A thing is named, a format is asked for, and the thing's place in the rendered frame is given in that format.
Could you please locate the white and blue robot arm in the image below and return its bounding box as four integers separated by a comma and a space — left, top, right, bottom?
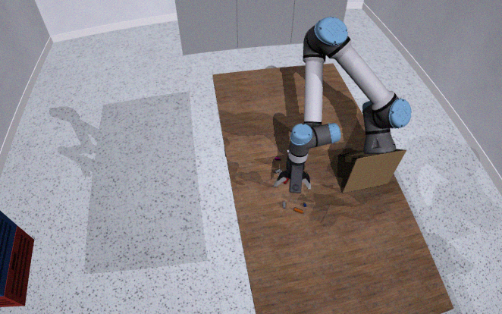
287, 17, 412, 163

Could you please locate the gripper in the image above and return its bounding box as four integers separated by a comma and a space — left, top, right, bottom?
274, 156, 311, 190

